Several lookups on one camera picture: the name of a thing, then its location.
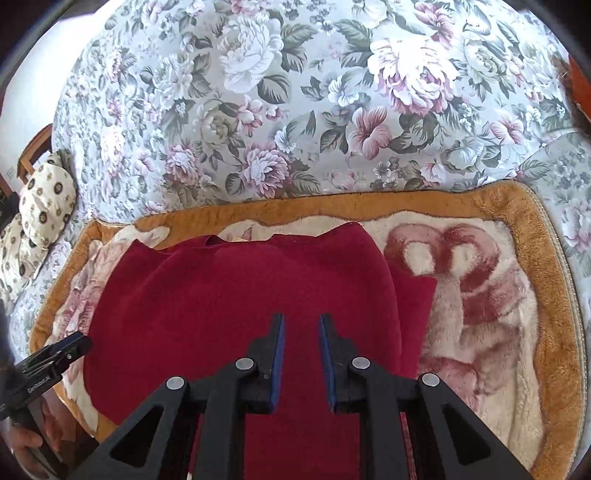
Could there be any floral bedspread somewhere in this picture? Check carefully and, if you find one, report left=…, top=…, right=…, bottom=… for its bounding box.
left=9, top=0, right=591, bottom=352

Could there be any wooden chair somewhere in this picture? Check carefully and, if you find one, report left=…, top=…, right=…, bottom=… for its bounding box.
left=17, top=124, right=54, bottom=182

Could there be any orange-brown object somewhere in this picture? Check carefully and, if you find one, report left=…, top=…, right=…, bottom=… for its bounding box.
left=564, top=55, right=591, bottom=123

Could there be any dark red sweater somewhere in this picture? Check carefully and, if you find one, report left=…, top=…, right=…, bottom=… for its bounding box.
left=83, top=222, right=437, bottom=480

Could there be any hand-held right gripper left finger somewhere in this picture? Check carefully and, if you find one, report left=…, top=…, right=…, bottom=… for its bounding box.
left=69, top=314, right=287, bottom=480

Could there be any person's left hand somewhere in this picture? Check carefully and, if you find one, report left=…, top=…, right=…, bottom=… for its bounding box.
left=0, top=397, right=63, bottom=476

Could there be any brown and cream fleece blanket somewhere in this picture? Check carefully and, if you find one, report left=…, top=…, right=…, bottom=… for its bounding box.
left=30, top=181, right=583, bottom=480

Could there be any cream pillow with medallion print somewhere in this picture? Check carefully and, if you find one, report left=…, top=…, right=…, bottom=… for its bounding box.
left=0, top=215, right=51, bottom=301
left=18, top=152, right=78, bottom=250

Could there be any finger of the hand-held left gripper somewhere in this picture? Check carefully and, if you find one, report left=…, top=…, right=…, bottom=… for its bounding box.
left=25, top=333, right=93, bottom=372

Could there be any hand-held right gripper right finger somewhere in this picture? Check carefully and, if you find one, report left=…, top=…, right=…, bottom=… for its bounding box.
left=320, top=314, right=539, bottom=480

